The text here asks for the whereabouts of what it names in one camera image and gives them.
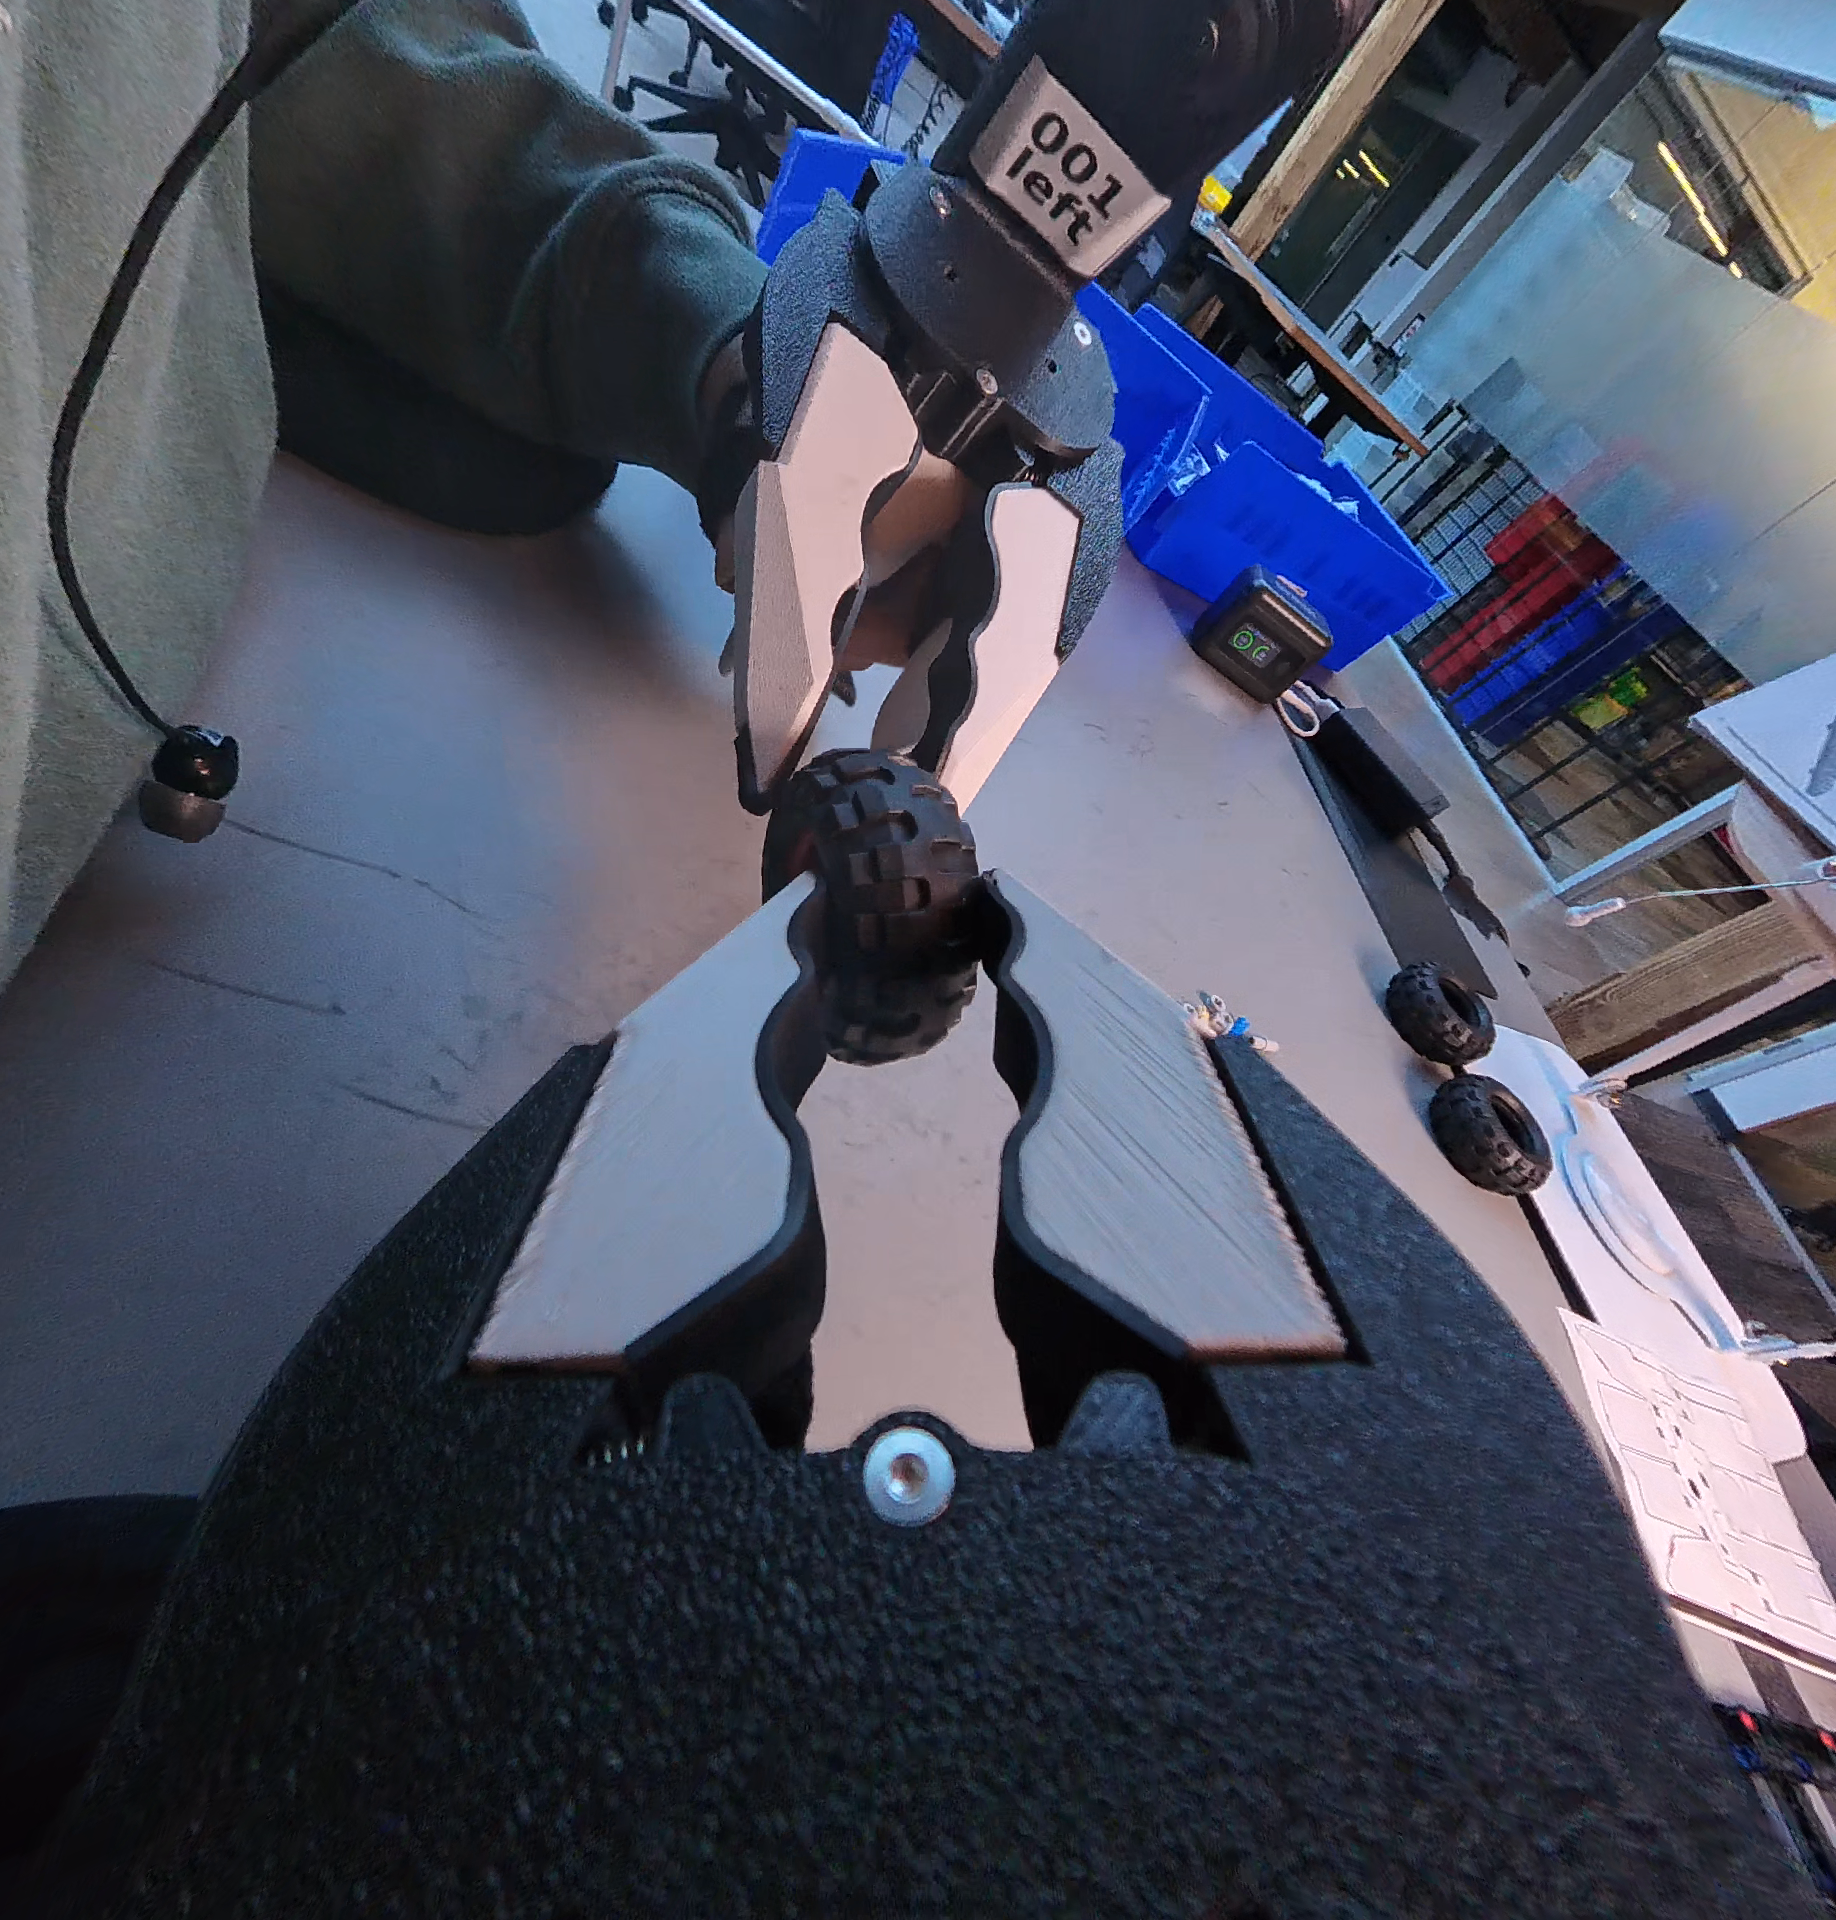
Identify person's left forearm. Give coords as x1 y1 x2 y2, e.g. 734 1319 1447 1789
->
251 0 775 518

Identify lego set box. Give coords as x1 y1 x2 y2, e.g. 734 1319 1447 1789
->
1714 1695 1836 1816

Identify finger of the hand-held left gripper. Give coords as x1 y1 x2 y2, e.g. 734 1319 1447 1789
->
858 479 1084 811
730 314 923 818

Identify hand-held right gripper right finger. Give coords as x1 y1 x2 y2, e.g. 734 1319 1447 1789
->
992 870 1357 1381

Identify black knobby lego tire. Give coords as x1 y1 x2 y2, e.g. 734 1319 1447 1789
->
760 747 998 1069
1427 1071 1554 1200
1381 958 1500 1069

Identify person's green sweatshirt torso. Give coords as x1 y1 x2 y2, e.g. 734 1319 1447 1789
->
0 0 281 1036

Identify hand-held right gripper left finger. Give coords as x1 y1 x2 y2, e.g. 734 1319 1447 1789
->
469 881 836 1419

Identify lego sticker sheet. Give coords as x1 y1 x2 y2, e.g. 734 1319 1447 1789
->
1564 1305 1836 1682

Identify stacked red and blue crates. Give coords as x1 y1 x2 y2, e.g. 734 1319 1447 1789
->
1413 494 1705 758

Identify black digital timer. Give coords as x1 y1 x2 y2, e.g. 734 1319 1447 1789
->
1186 567 1337 709

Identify white book stand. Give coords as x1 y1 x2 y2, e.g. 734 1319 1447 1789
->
1489 850 1836 1352

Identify lego instruction booklet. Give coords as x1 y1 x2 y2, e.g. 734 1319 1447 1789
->
1692 637 1836 902

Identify black wrist rest pad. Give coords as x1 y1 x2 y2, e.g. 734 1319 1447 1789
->
0 284 626 1920

